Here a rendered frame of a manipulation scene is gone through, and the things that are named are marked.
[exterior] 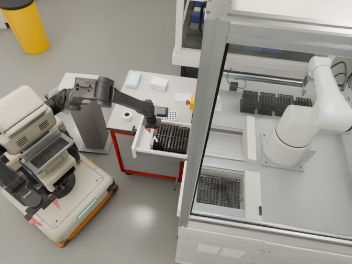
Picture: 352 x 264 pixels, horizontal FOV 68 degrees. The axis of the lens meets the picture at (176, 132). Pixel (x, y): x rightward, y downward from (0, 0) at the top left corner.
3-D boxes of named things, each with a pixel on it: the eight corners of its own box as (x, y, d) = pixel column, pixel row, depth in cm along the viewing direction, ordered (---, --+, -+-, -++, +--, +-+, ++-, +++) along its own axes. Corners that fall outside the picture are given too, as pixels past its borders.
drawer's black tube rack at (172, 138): (150, 151, 162) (150, 145, 157) (156, 129, 172) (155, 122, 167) (185, 156, 160) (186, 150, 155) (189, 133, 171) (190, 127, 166)
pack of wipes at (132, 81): (136, 89, 205) (136, 85, 201) (125, 87, 206) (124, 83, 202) (141, 76, 214) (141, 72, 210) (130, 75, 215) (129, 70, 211)
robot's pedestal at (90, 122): (78, 151, 258) (51, 97, 197) (87, 128, 276) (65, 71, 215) (108, 154, 257) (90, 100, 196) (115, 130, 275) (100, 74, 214)
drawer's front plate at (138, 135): (133, 157, 161) (131, 148, 152) (143, 122, 178) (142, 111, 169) (135, 158, 160) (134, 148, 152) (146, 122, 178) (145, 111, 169)
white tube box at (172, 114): (160, 123, 185) (160, 120, 182) (160, 114, 190) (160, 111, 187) (177, 123, 186) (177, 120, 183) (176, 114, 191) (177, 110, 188)
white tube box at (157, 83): (150, 87, 206) (149, 83, 202) (153, 80, 211) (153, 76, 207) (164, 91, 204) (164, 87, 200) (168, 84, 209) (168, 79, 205)
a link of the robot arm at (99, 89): (74, 70, 93) (70, 98, 92) (112, 78, 99) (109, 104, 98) (66, 89, 133) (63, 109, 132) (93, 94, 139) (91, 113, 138)
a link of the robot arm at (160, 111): (144, 98, 134) (142, 115, 134) (166, 100, 133) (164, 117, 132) (149, 102, 146) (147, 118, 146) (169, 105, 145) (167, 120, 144)
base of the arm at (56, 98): (64, 87, 140) (45, 100, 134) (69, 86, 134) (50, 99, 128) (74, 100, 144) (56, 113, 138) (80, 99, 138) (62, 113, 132)
